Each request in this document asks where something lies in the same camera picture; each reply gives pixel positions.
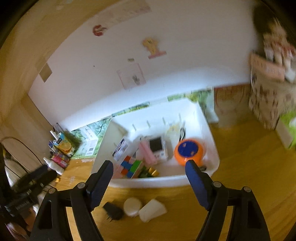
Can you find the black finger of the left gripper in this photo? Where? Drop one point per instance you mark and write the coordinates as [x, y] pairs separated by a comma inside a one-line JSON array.
[[27, 198], [30, 179]]

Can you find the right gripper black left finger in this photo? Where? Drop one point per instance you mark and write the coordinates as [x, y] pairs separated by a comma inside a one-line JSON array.
[[52, 222]]

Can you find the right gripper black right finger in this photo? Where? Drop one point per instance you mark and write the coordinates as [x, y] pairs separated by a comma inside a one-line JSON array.
[[247, 220]]

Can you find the blue dental floss box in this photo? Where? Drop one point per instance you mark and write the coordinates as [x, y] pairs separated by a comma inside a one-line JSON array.
[[120, 149]]

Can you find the colourful Rubik's cube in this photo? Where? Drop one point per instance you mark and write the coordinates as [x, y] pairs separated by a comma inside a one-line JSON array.
[[130, 167]]

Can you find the dark green gold-cap bottle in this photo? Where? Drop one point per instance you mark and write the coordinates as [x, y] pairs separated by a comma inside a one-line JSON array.
[[148, 173]]

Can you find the orange round blue-top toy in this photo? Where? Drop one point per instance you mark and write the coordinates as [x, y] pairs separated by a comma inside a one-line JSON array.
[[189, 149]]

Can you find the white pill bottle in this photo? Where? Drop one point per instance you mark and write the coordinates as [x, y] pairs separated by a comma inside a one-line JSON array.
[[54, 166]]

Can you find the stack of colourful books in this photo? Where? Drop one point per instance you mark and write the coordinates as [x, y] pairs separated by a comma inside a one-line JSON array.
[[62, 149]]

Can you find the black power adapter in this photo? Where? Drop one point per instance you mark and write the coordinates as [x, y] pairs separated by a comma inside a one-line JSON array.
[[114, 212]]

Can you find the white angular plastic case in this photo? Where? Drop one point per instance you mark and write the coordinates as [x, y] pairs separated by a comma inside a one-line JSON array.
[[152, 210]]

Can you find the green tissue pack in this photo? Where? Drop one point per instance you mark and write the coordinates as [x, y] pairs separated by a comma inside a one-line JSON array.
[[285, 129]]

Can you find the white plastic storage bin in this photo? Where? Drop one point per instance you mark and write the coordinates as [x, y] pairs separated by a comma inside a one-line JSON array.
[[160, 125]]

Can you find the white handheld game console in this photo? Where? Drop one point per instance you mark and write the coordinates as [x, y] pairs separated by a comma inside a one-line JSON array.
[[159, 148]]

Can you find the clear yellow earbud case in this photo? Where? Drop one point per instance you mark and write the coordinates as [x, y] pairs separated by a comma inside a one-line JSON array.
[[175, 133]]

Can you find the patterned fabric pouch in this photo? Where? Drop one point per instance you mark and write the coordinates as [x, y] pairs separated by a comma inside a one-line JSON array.
[[271, 95]]

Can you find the plush doll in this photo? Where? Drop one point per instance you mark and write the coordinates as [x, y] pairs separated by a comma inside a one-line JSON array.
[[279, 52]]

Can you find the pink paper wall note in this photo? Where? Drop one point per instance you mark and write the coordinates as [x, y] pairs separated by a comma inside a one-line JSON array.
[[131, 76]]

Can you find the red wall sticker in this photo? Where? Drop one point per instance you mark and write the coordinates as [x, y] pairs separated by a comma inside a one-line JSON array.
[[99, 30]]

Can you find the yellow character wall sticker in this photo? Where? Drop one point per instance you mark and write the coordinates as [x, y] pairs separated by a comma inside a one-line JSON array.
[[151, 45]]

